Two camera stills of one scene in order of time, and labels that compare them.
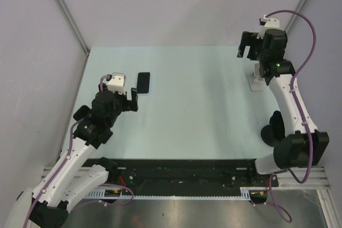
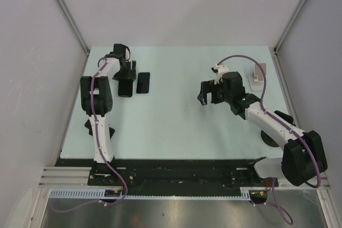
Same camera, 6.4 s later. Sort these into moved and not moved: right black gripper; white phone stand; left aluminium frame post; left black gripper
Moved: right black gripper; left black gripper
Not moved: white phone stand; left aluminium frame post
